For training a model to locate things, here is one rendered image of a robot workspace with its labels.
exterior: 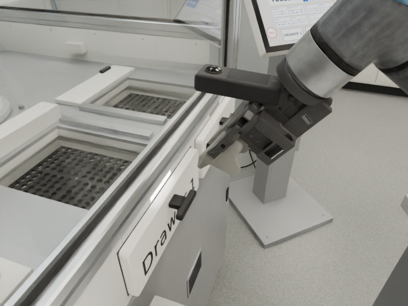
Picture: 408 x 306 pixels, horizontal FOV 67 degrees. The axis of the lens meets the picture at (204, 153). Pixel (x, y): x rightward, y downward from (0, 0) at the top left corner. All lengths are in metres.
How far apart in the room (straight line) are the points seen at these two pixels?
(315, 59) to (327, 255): 1.44
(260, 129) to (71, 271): 0.28
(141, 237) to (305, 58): 0.33
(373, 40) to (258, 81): 0.13
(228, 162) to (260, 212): 1.33
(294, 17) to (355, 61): 0.95
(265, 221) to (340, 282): 0.45
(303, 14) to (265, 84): 0.95
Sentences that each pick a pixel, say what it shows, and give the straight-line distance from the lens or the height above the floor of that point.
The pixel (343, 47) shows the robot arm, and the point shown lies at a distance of 0.36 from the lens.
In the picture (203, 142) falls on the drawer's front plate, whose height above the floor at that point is 0.92.
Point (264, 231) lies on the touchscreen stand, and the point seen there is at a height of 0.03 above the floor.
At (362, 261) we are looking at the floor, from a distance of 1.77.
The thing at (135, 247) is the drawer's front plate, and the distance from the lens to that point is 0.48.
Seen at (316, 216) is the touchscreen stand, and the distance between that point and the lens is 1.84.
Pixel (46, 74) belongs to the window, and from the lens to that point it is 0.32.
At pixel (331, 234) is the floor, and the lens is 1.83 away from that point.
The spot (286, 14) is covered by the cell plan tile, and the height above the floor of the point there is 1.06.
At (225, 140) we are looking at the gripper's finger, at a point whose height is 1.07.
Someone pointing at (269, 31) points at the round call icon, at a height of 1.02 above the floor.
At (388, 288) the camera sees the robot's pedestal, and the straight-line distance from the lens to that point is 1.15.
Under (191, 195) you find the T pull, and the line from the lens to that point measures 0.56.
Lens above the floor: 1.30
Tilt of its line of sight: 35 degrees down
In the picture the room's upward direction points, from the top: straight up
